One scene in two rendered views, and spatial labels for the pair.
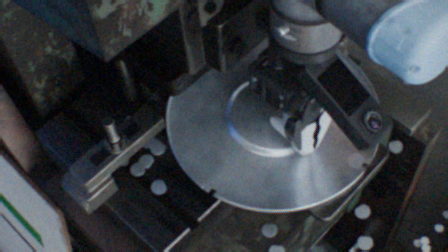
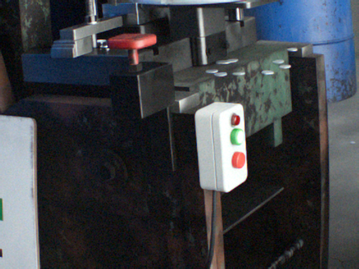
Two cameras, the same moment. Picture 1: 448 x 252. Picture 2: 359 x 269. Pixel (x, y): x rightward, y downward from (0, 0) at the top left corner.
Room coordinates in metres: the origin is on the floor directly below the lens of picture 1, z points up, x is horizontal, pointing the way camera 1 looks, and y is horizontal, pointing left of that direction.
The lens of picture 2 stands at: (-1.04, 0.38, 0.96)
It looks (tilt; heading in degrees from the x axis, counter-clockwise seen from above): 16 degrees down; 346
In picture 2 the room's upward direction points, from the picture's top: 5 degrees counter-clockwise
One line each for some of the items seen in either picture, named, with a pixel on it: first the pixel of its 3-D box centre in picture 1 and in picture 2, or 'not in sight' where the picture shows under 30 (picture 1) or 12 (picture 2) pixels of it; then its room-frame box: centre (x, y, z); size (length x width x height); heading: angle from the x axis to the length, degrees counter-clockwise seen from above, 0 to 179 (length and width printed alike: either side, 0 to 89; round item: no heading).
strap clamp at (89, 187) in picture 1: (111, 146); (88, 22); (0.47, 0.16, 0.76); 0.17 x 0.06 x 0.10; 130
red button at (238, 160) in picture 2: not in sight; (238, 160); (0.15, -0.02, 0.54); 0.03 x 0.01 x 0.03; 130
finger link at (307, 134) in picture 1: (289, 131); not in sight; (0.41, -0.08, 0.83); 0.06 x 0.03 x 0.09; 41
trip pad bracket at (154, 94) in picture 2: not in sight; (145, 120); (0.20, 0.12, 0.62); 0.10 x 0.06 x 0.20; 130
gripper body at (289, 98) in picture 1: (298, 65); not in sight; (0.42, -0.09, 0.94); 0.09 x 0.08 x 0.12; 41
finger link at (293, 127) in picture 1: (301, 121); not in sight; (0.39, -0.09, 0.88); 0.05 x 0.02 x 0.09; 131
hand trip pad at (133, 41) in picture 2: not in sight; (133, 59); (0.19, 0.13, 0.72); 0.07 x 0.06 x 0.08; 40
